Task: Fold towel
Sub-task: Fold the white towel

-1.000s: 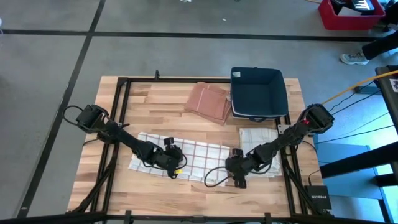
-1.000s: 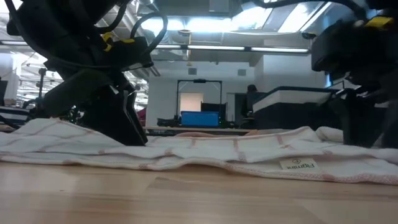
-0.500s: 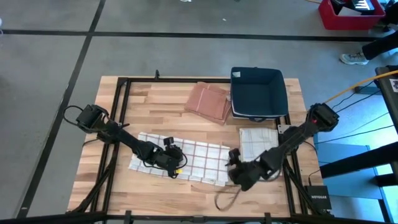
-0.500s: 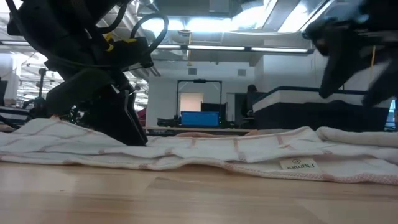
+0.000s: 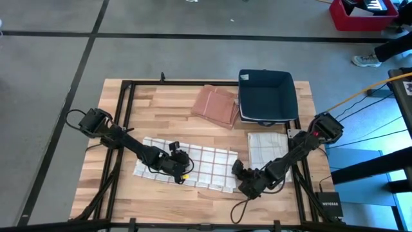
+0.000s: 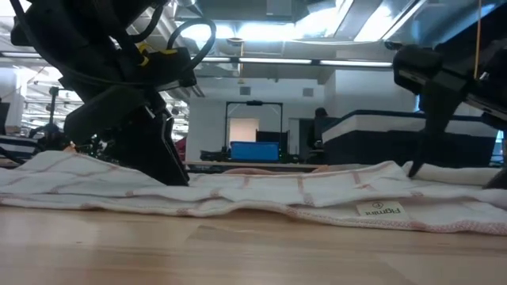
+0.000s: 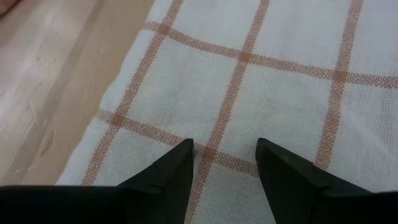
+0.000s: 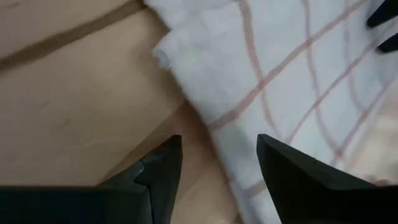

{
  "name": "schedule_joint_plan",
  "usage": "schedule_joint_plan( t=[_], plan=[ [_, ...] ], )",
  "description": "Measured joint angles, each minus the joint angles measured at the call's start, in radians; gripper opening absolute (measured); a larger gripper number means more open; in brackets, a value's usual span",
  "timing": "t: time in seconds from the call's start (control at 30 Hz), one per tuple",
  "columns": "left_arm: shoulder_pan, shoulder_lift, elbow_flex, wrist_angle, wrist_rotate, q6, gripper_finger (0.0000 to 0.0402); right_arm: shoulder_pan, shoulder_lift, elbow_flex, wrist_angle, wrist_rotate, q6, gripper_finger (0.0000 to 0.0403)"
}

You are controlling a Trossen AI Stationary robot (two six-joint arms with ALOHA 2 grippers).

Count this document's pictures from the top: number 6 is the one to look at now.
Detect black left camera cable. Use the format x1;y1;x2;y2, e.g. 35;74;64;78
130;3;218;72

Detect blue plastic bin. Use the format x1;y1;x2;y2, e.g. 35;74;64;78
230;141;280;162

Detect white towel with beige stripes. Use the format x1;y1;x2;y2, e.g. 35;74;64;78
402;160;502;187

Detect pink towel with white lines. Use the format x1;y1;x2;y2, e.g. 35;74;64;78
223;165;330;176

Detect navy blue fabric bin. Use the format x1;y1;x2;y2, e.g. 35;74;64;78
321;109;501;168

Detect white towel with red checks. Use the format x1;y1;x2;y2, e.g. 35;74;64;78
0;150;507;238

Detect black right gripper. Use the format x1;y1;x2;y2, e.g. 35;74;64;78
393;3;507;190

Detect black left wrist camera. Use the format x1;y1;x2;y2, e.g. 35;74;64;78
144;47;198;90

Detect yellow cable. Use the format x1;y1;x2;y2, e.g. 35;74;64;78
473;0;483;80

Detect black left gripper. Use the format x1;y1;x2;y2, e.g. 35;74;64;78
23;23;191;188

